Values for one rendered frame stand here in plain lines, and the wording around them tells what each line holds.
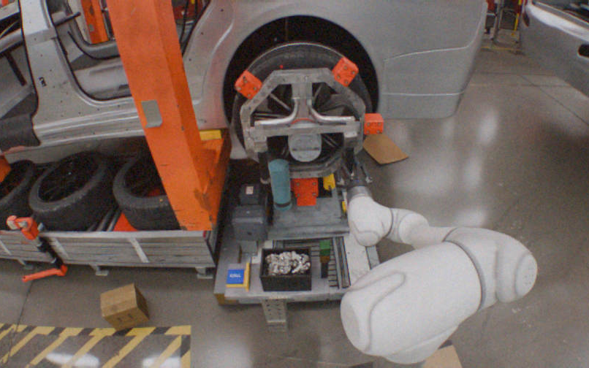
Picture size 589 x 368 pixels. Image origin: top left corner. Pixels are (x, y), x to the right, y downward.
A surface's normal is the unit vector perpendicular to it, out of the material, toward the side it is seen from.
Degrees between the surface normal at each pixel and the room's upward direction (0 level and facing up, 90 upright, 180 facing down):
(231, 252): 0
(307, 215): 0
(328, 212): 0
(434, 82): 90
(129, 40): 90
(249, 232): 90
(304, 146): 90
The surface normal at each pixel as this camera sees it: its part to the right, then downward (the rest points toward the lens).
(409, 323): -0.04, -0.07
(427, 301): 0.01, -0.32
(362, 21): 0.03, 0.65
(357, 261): -0.05, -0.76
